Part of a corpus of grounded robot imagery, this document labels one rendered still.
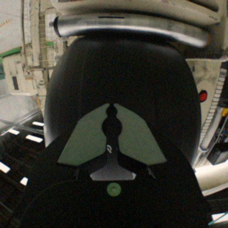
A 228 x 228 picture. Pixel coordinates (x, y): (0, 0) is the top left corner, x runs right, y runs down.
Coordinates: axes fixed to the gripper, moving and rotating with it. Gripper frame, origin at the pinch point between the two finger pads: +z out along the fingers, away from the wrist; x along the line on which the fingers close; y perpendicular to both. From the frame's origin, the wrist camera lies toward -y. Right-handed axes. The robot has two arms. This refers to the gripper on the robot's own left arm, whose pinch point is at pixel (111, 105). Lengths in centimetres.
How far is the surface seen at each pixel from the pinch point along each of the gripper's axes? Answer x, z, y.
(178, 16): 14.7, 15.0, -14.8
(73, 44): -7.2, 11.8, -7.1
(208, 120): 40.7, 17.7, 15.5
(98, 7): -2.7, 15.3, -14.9
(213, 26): 23.0, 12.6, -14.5
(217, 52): 22.9, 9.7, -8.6
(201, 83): 29.6, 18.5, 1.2
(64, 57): -8.1, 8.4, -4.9
